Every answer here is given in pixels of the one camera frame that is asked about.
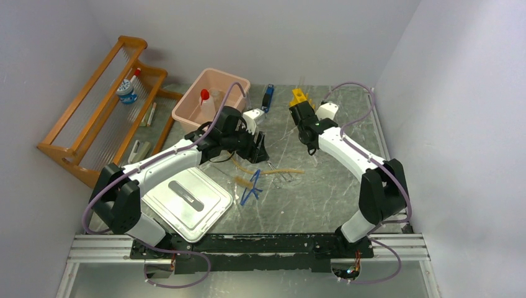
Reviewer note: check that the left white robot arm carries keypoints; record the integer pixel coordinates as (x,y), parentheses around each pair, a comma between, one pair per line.
(116,198)

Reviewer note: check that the aluminium frame rail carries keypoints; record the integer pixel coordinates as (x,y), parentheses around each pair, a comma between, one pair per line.
(115,249)

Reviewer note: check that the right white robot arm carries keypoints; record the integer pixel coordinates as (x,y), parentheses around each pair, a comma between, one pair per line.
(383,190)

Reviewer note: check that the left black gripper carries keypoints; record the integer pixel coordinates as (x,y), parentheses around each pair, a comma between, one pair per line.
(249,153)

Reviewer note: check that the white bin lid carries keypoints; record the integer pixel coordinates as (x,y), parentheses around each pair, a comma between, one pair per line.
(190,202)

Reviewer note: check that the blue stapler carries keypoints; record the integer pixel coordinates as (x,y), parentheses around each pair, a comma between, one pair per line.
(267,98)

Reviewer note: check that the wooden drying rack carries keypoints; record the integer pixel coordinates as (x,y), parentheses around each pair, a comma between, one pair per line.
(97,129)

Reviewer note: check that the red cap wash bottle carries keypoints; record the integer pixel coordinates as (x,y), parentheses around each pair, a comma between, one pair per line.
(207,107)

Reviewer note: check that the red capped marker pen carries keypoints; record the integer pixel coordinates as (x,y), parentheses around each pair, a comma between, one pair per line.
(135,75)

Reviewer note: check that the blue white round container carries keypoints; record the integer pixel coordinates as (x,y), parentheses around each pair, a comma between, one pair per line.
(126,93)

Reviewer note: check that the yellow test tube rack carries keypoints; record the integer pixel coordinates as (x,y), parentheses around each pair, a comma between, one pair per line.
(298,97)

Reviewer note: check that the test tube brush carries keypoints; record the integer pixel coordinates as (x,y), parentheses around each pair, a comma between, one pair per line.
(243,182)

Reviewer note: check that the white marker pen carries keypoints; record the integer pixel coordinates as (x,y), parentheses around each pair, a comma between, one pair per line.
(151,114)

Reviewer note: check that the black mounting rail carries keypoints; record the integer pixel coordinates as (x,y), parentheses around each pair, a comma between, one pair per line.
(259,251)

